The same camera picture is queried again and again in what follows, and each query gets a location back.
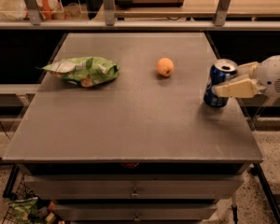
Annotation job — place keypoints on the white orange plastic bag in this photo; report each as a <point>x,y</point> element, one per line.
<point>16,10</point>

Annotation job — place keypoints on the metal railing frame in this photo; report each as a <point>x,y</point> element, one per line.
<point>193,15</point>

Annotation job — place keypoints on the orange fruit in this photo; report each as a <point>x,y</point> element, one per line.
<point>165,67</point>

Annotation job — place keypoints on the upper drawer with knob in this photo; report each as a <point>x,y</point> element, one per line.
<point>62,187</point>

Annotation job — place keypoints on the grey drawer cabinet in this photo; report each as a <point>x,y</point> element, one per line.
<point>139,125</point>

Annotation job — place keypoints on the black wire basket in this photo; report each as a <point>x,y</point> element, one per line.
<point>17,190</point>

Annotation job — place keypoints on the green chip bag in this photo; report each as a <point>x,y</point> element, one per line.
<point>84,71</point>

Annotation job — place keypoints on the green snack bag in basket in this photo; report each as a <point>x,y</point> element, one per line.
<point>25,211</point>

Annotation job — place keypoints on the lower drawer with knob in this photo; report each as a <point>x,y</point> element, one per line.
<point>135,211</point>

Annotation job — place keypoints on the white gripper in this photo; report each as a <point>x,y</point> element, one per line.
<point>272,76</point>

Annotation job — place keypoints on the drawer with knob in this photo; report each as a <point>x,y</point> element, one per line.
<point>135,211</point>
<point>62,187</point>

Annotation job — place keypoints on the blue pepsi can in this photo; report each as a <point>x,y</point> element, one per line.
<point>221,71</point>

